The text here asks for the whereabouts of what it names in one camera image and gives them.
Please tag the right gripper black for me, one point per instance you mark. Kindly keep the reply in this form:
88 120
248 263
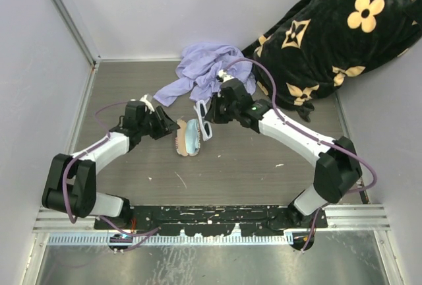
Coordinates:
212 115

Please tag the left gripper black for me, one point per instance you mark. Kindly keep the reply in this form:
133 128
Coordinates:
165 126

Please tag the printed glasses case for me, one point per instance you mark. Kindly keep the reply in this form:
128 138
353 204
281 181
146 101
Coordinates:
180 138

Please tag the white frame sunglasses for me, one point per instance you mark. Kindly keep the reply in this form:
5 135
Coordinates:
205 126

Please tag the light blue cleaning cloth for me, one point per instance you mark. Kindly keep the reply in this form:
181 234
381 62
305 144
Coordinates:
192 137

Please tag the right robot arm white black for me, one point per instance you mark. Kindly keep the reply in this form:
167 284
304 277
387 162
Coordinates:
336 169

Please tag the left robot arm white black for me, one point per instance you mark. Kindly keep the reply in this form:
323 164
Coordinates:
71 186

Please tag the crumpled lavender cloth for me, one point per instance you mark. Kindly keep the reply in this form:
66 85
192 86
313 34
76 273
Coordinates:
198 69

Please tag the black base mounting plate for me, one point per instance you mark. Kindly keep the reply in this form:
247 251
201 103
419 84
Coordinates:
212 221

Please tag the black floral plush blanket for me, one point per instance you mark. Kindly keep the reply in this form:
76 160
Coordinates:
319 44

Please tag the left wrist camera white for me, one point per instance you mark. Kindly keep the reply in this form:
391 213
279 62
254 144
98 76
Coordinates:
148 100

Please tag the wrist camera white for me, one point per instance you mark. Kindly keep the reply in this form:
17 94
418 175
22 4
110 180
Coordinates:
224 75
148 100

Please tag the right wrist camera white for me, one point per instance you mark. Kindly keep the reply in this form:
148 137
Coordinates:
224 75

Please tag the aluminium frame post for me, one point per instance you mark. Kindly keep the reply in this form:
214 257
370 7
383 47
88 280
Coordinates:
75 32

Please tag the slotted grey cable duct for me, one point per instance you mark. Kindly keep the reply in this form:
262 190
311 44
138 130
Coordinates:
111 238

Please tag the aluminium front rail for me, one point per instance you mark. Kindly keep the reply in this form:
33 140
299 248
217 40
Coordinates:
338 218

